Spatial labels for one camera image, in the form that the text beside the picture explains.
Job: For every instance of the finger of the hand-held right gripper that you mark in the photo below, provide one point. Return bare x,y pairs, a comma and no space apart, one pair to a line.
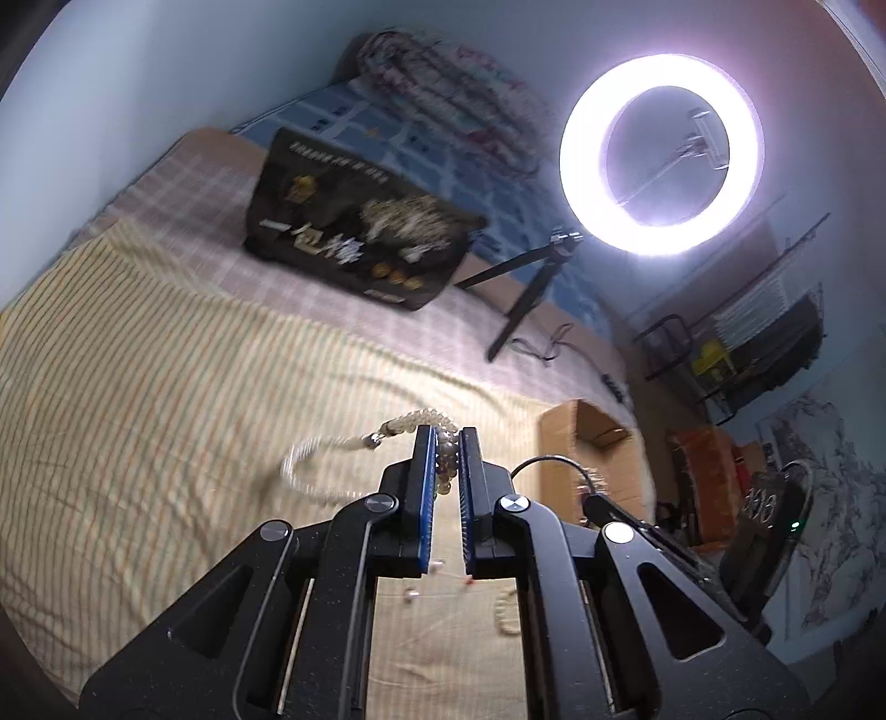
637,526

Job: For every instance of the floral quilt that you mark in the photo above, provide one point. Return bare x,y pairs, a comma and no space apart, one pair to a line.
450,83

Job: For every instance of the white bead strand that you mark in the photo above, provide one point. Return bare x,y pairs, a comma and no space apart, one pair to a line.
504,613

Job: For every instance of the cardboard box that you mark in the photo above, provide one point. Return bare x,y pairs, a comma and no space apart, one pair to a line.
588,443

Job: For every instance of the black printed carton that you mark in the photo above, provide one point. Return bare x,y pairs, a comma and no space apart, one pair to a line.
346,221

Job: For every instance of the blue patterned sheet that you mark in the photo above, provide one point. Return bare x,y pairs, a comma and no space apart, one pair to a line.
429,152

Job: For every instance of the phone holder clamp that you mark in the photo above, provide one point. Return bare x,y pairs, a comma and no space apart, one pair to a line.
706,138

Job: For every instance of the pink plaid sheet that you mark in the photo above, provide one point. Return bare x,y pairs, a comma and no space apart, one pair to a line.
194,201

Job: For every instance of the black tripod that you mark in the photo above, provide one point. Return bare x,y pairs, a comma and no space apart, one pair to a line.
533,291

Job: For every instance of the yellow striped blanket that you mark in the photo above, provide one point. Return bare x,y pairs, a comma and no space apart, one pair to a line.
173,388

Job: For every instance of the black metal rack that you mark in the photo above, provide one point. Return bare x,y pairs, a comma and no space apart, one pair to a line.
747,346

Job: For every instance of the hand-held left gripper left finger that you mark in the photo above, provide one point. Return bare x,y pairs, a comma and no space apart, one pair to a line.
423,498

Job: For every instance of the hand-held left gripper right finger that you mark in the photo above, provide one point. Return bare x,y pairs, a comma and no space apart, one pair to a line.
469,498

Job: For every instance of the orange box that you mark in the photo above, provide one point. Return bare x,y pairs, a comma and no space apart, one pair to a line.
706,478

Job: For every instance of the sparkly silver jewelry piece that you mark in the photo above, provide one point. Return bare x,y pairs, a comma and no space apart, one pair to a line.
592,482

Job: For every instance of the yellow container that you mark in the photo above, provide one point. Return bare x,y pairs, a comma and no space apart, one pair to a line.
713,361

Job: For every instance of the ink print wall poster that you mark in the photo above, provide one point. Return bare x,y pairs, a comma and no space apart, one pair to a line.
830,498

